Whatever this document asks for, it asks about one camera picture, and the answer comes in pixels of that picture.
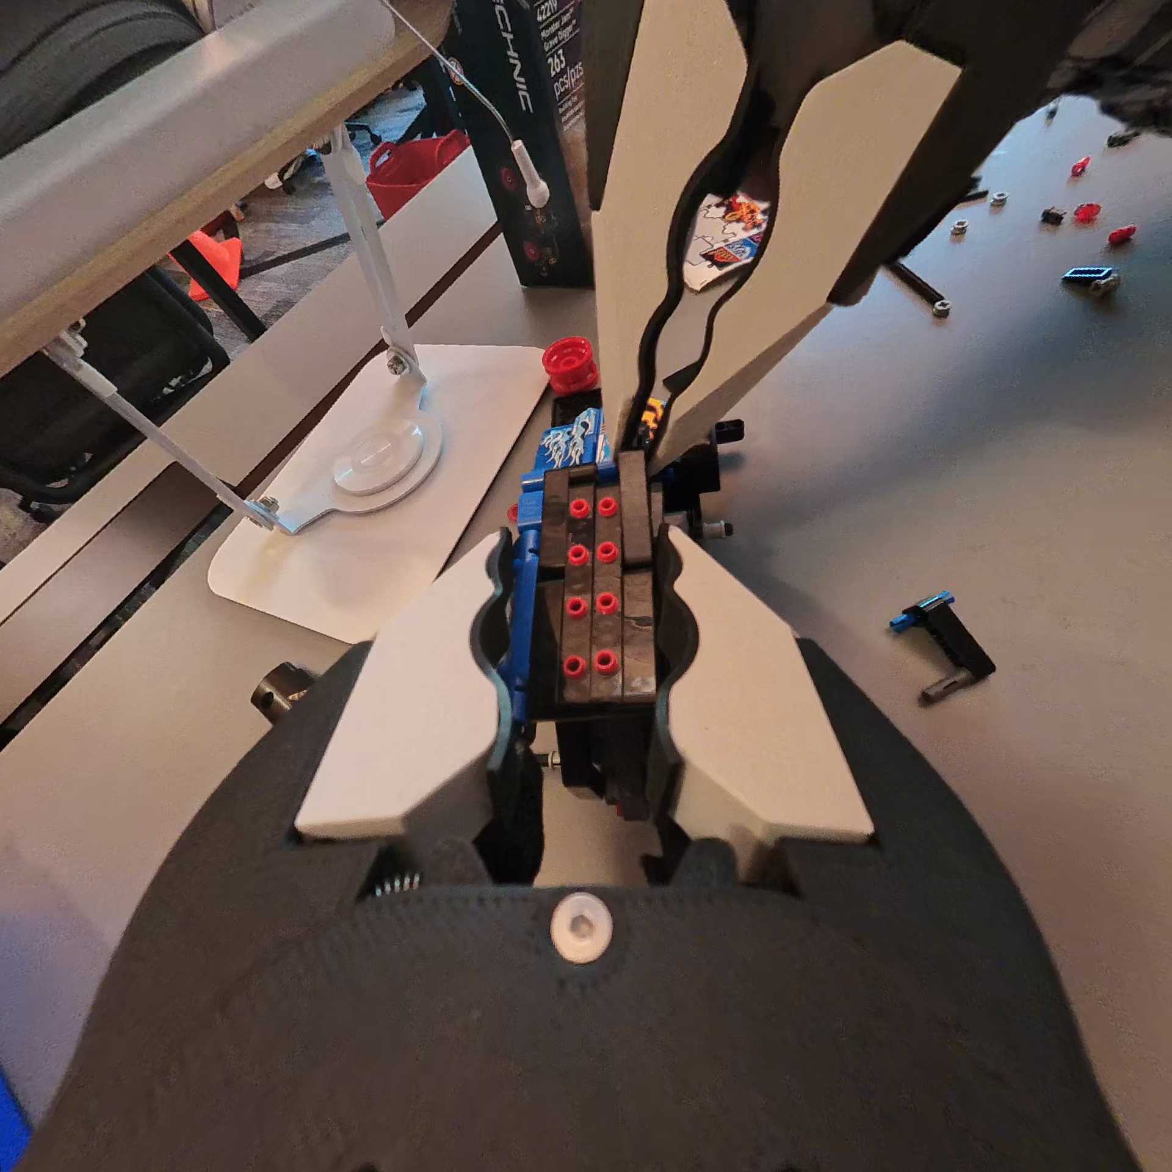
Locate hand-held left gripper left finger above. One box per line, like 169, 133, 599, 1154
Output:
294, 528, 517, 846

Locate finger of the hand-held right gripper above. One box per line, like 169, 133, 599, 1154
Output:
652, 39, 965, 464
581, 0, 754, 450

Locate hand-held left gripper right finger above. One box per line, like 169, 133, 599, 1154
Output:
649, 526, 875, 885

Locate short black beam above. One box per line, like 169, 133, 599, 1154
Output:
886, 591, 998, 706

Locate brick-built toy truck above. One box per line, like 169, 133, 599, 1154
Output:
508, 390, 748, 821

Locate adjacent pale desk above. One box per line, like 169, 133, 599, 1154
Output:
0, 147, 514, 724

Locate monster truck toy set box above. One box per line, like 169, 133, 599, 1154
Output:
454, 0, 596, 289

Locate black cylindrical piece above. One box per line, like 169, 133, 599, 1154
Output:
252, 662, 317, 724

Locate sticker sheet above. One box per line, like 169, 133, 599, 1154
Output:
683, 187, 780, 293

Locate long black axle rod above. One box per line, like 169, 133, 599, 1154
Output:
884, 261, 953, 318

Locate white wooden book stand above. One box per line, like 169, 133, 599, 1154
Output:
0, 0, 552, 645

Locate scattered small brick pieces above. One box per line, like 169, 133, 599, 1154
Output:
948, 101, 1146, 253

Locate red plastic basket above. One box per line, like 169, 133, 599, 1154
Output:
366, 133, 474, 221

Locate red wheel hub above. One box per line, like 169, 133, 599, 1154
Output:
542, 337, 603, 397

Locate black office chair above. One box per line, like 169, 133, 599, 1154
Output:
0, 265, 267, 524

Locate orange traffic cone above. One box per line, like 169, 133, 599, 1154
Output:
169, 231, 245, 303

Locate black zippered case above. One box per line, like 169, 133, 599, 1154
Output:
0, 0, 217, 157

